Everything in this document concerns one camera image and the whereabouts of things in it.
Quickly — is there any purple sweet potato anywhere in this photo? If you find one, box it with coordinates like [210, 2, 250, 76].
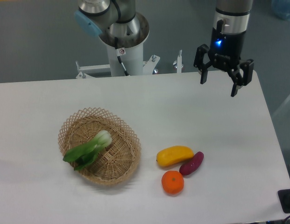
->
[179, 152, 204, 176]

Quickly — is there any blue plastic bag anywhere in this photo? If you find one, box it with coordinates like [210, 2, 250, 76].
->
[271, 0, 290, 21]

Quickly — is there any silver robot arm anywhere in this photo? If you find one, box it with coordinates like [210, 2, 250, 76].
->
[74, 0, 254, 96]

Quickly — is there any yellow mango fruit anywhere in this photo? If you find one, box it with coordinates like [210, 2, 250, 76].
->
[156, 146, 194, 167]

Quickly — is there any green bok choy vegetable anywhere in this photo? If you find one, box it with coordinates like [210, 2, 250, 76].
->
[63, 130, 112, 171]

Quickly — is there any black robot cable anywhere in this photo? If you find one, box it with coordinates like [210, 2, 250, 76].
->
[113, 36, 131, 77]

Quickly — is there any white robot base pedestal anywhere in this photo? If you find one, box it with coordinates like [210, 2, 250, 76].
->
[76, 43, 161, 79]

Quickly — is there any orange tangerine fruit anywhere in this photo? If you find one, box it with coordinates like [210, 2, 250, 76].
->
[161, 170, 184, 195]

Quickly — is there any black device at table edge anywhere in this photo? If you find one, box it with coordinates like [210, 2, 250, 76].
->
[278, 189, 290, 213]

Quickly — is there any woven wicker basket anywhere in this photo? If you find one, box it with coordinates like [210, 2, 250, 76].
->
[58, 108, 141, 186]

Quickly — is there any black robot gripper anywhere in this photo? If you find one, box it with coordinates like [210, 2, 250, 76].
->
[193, 19, 255, 97]

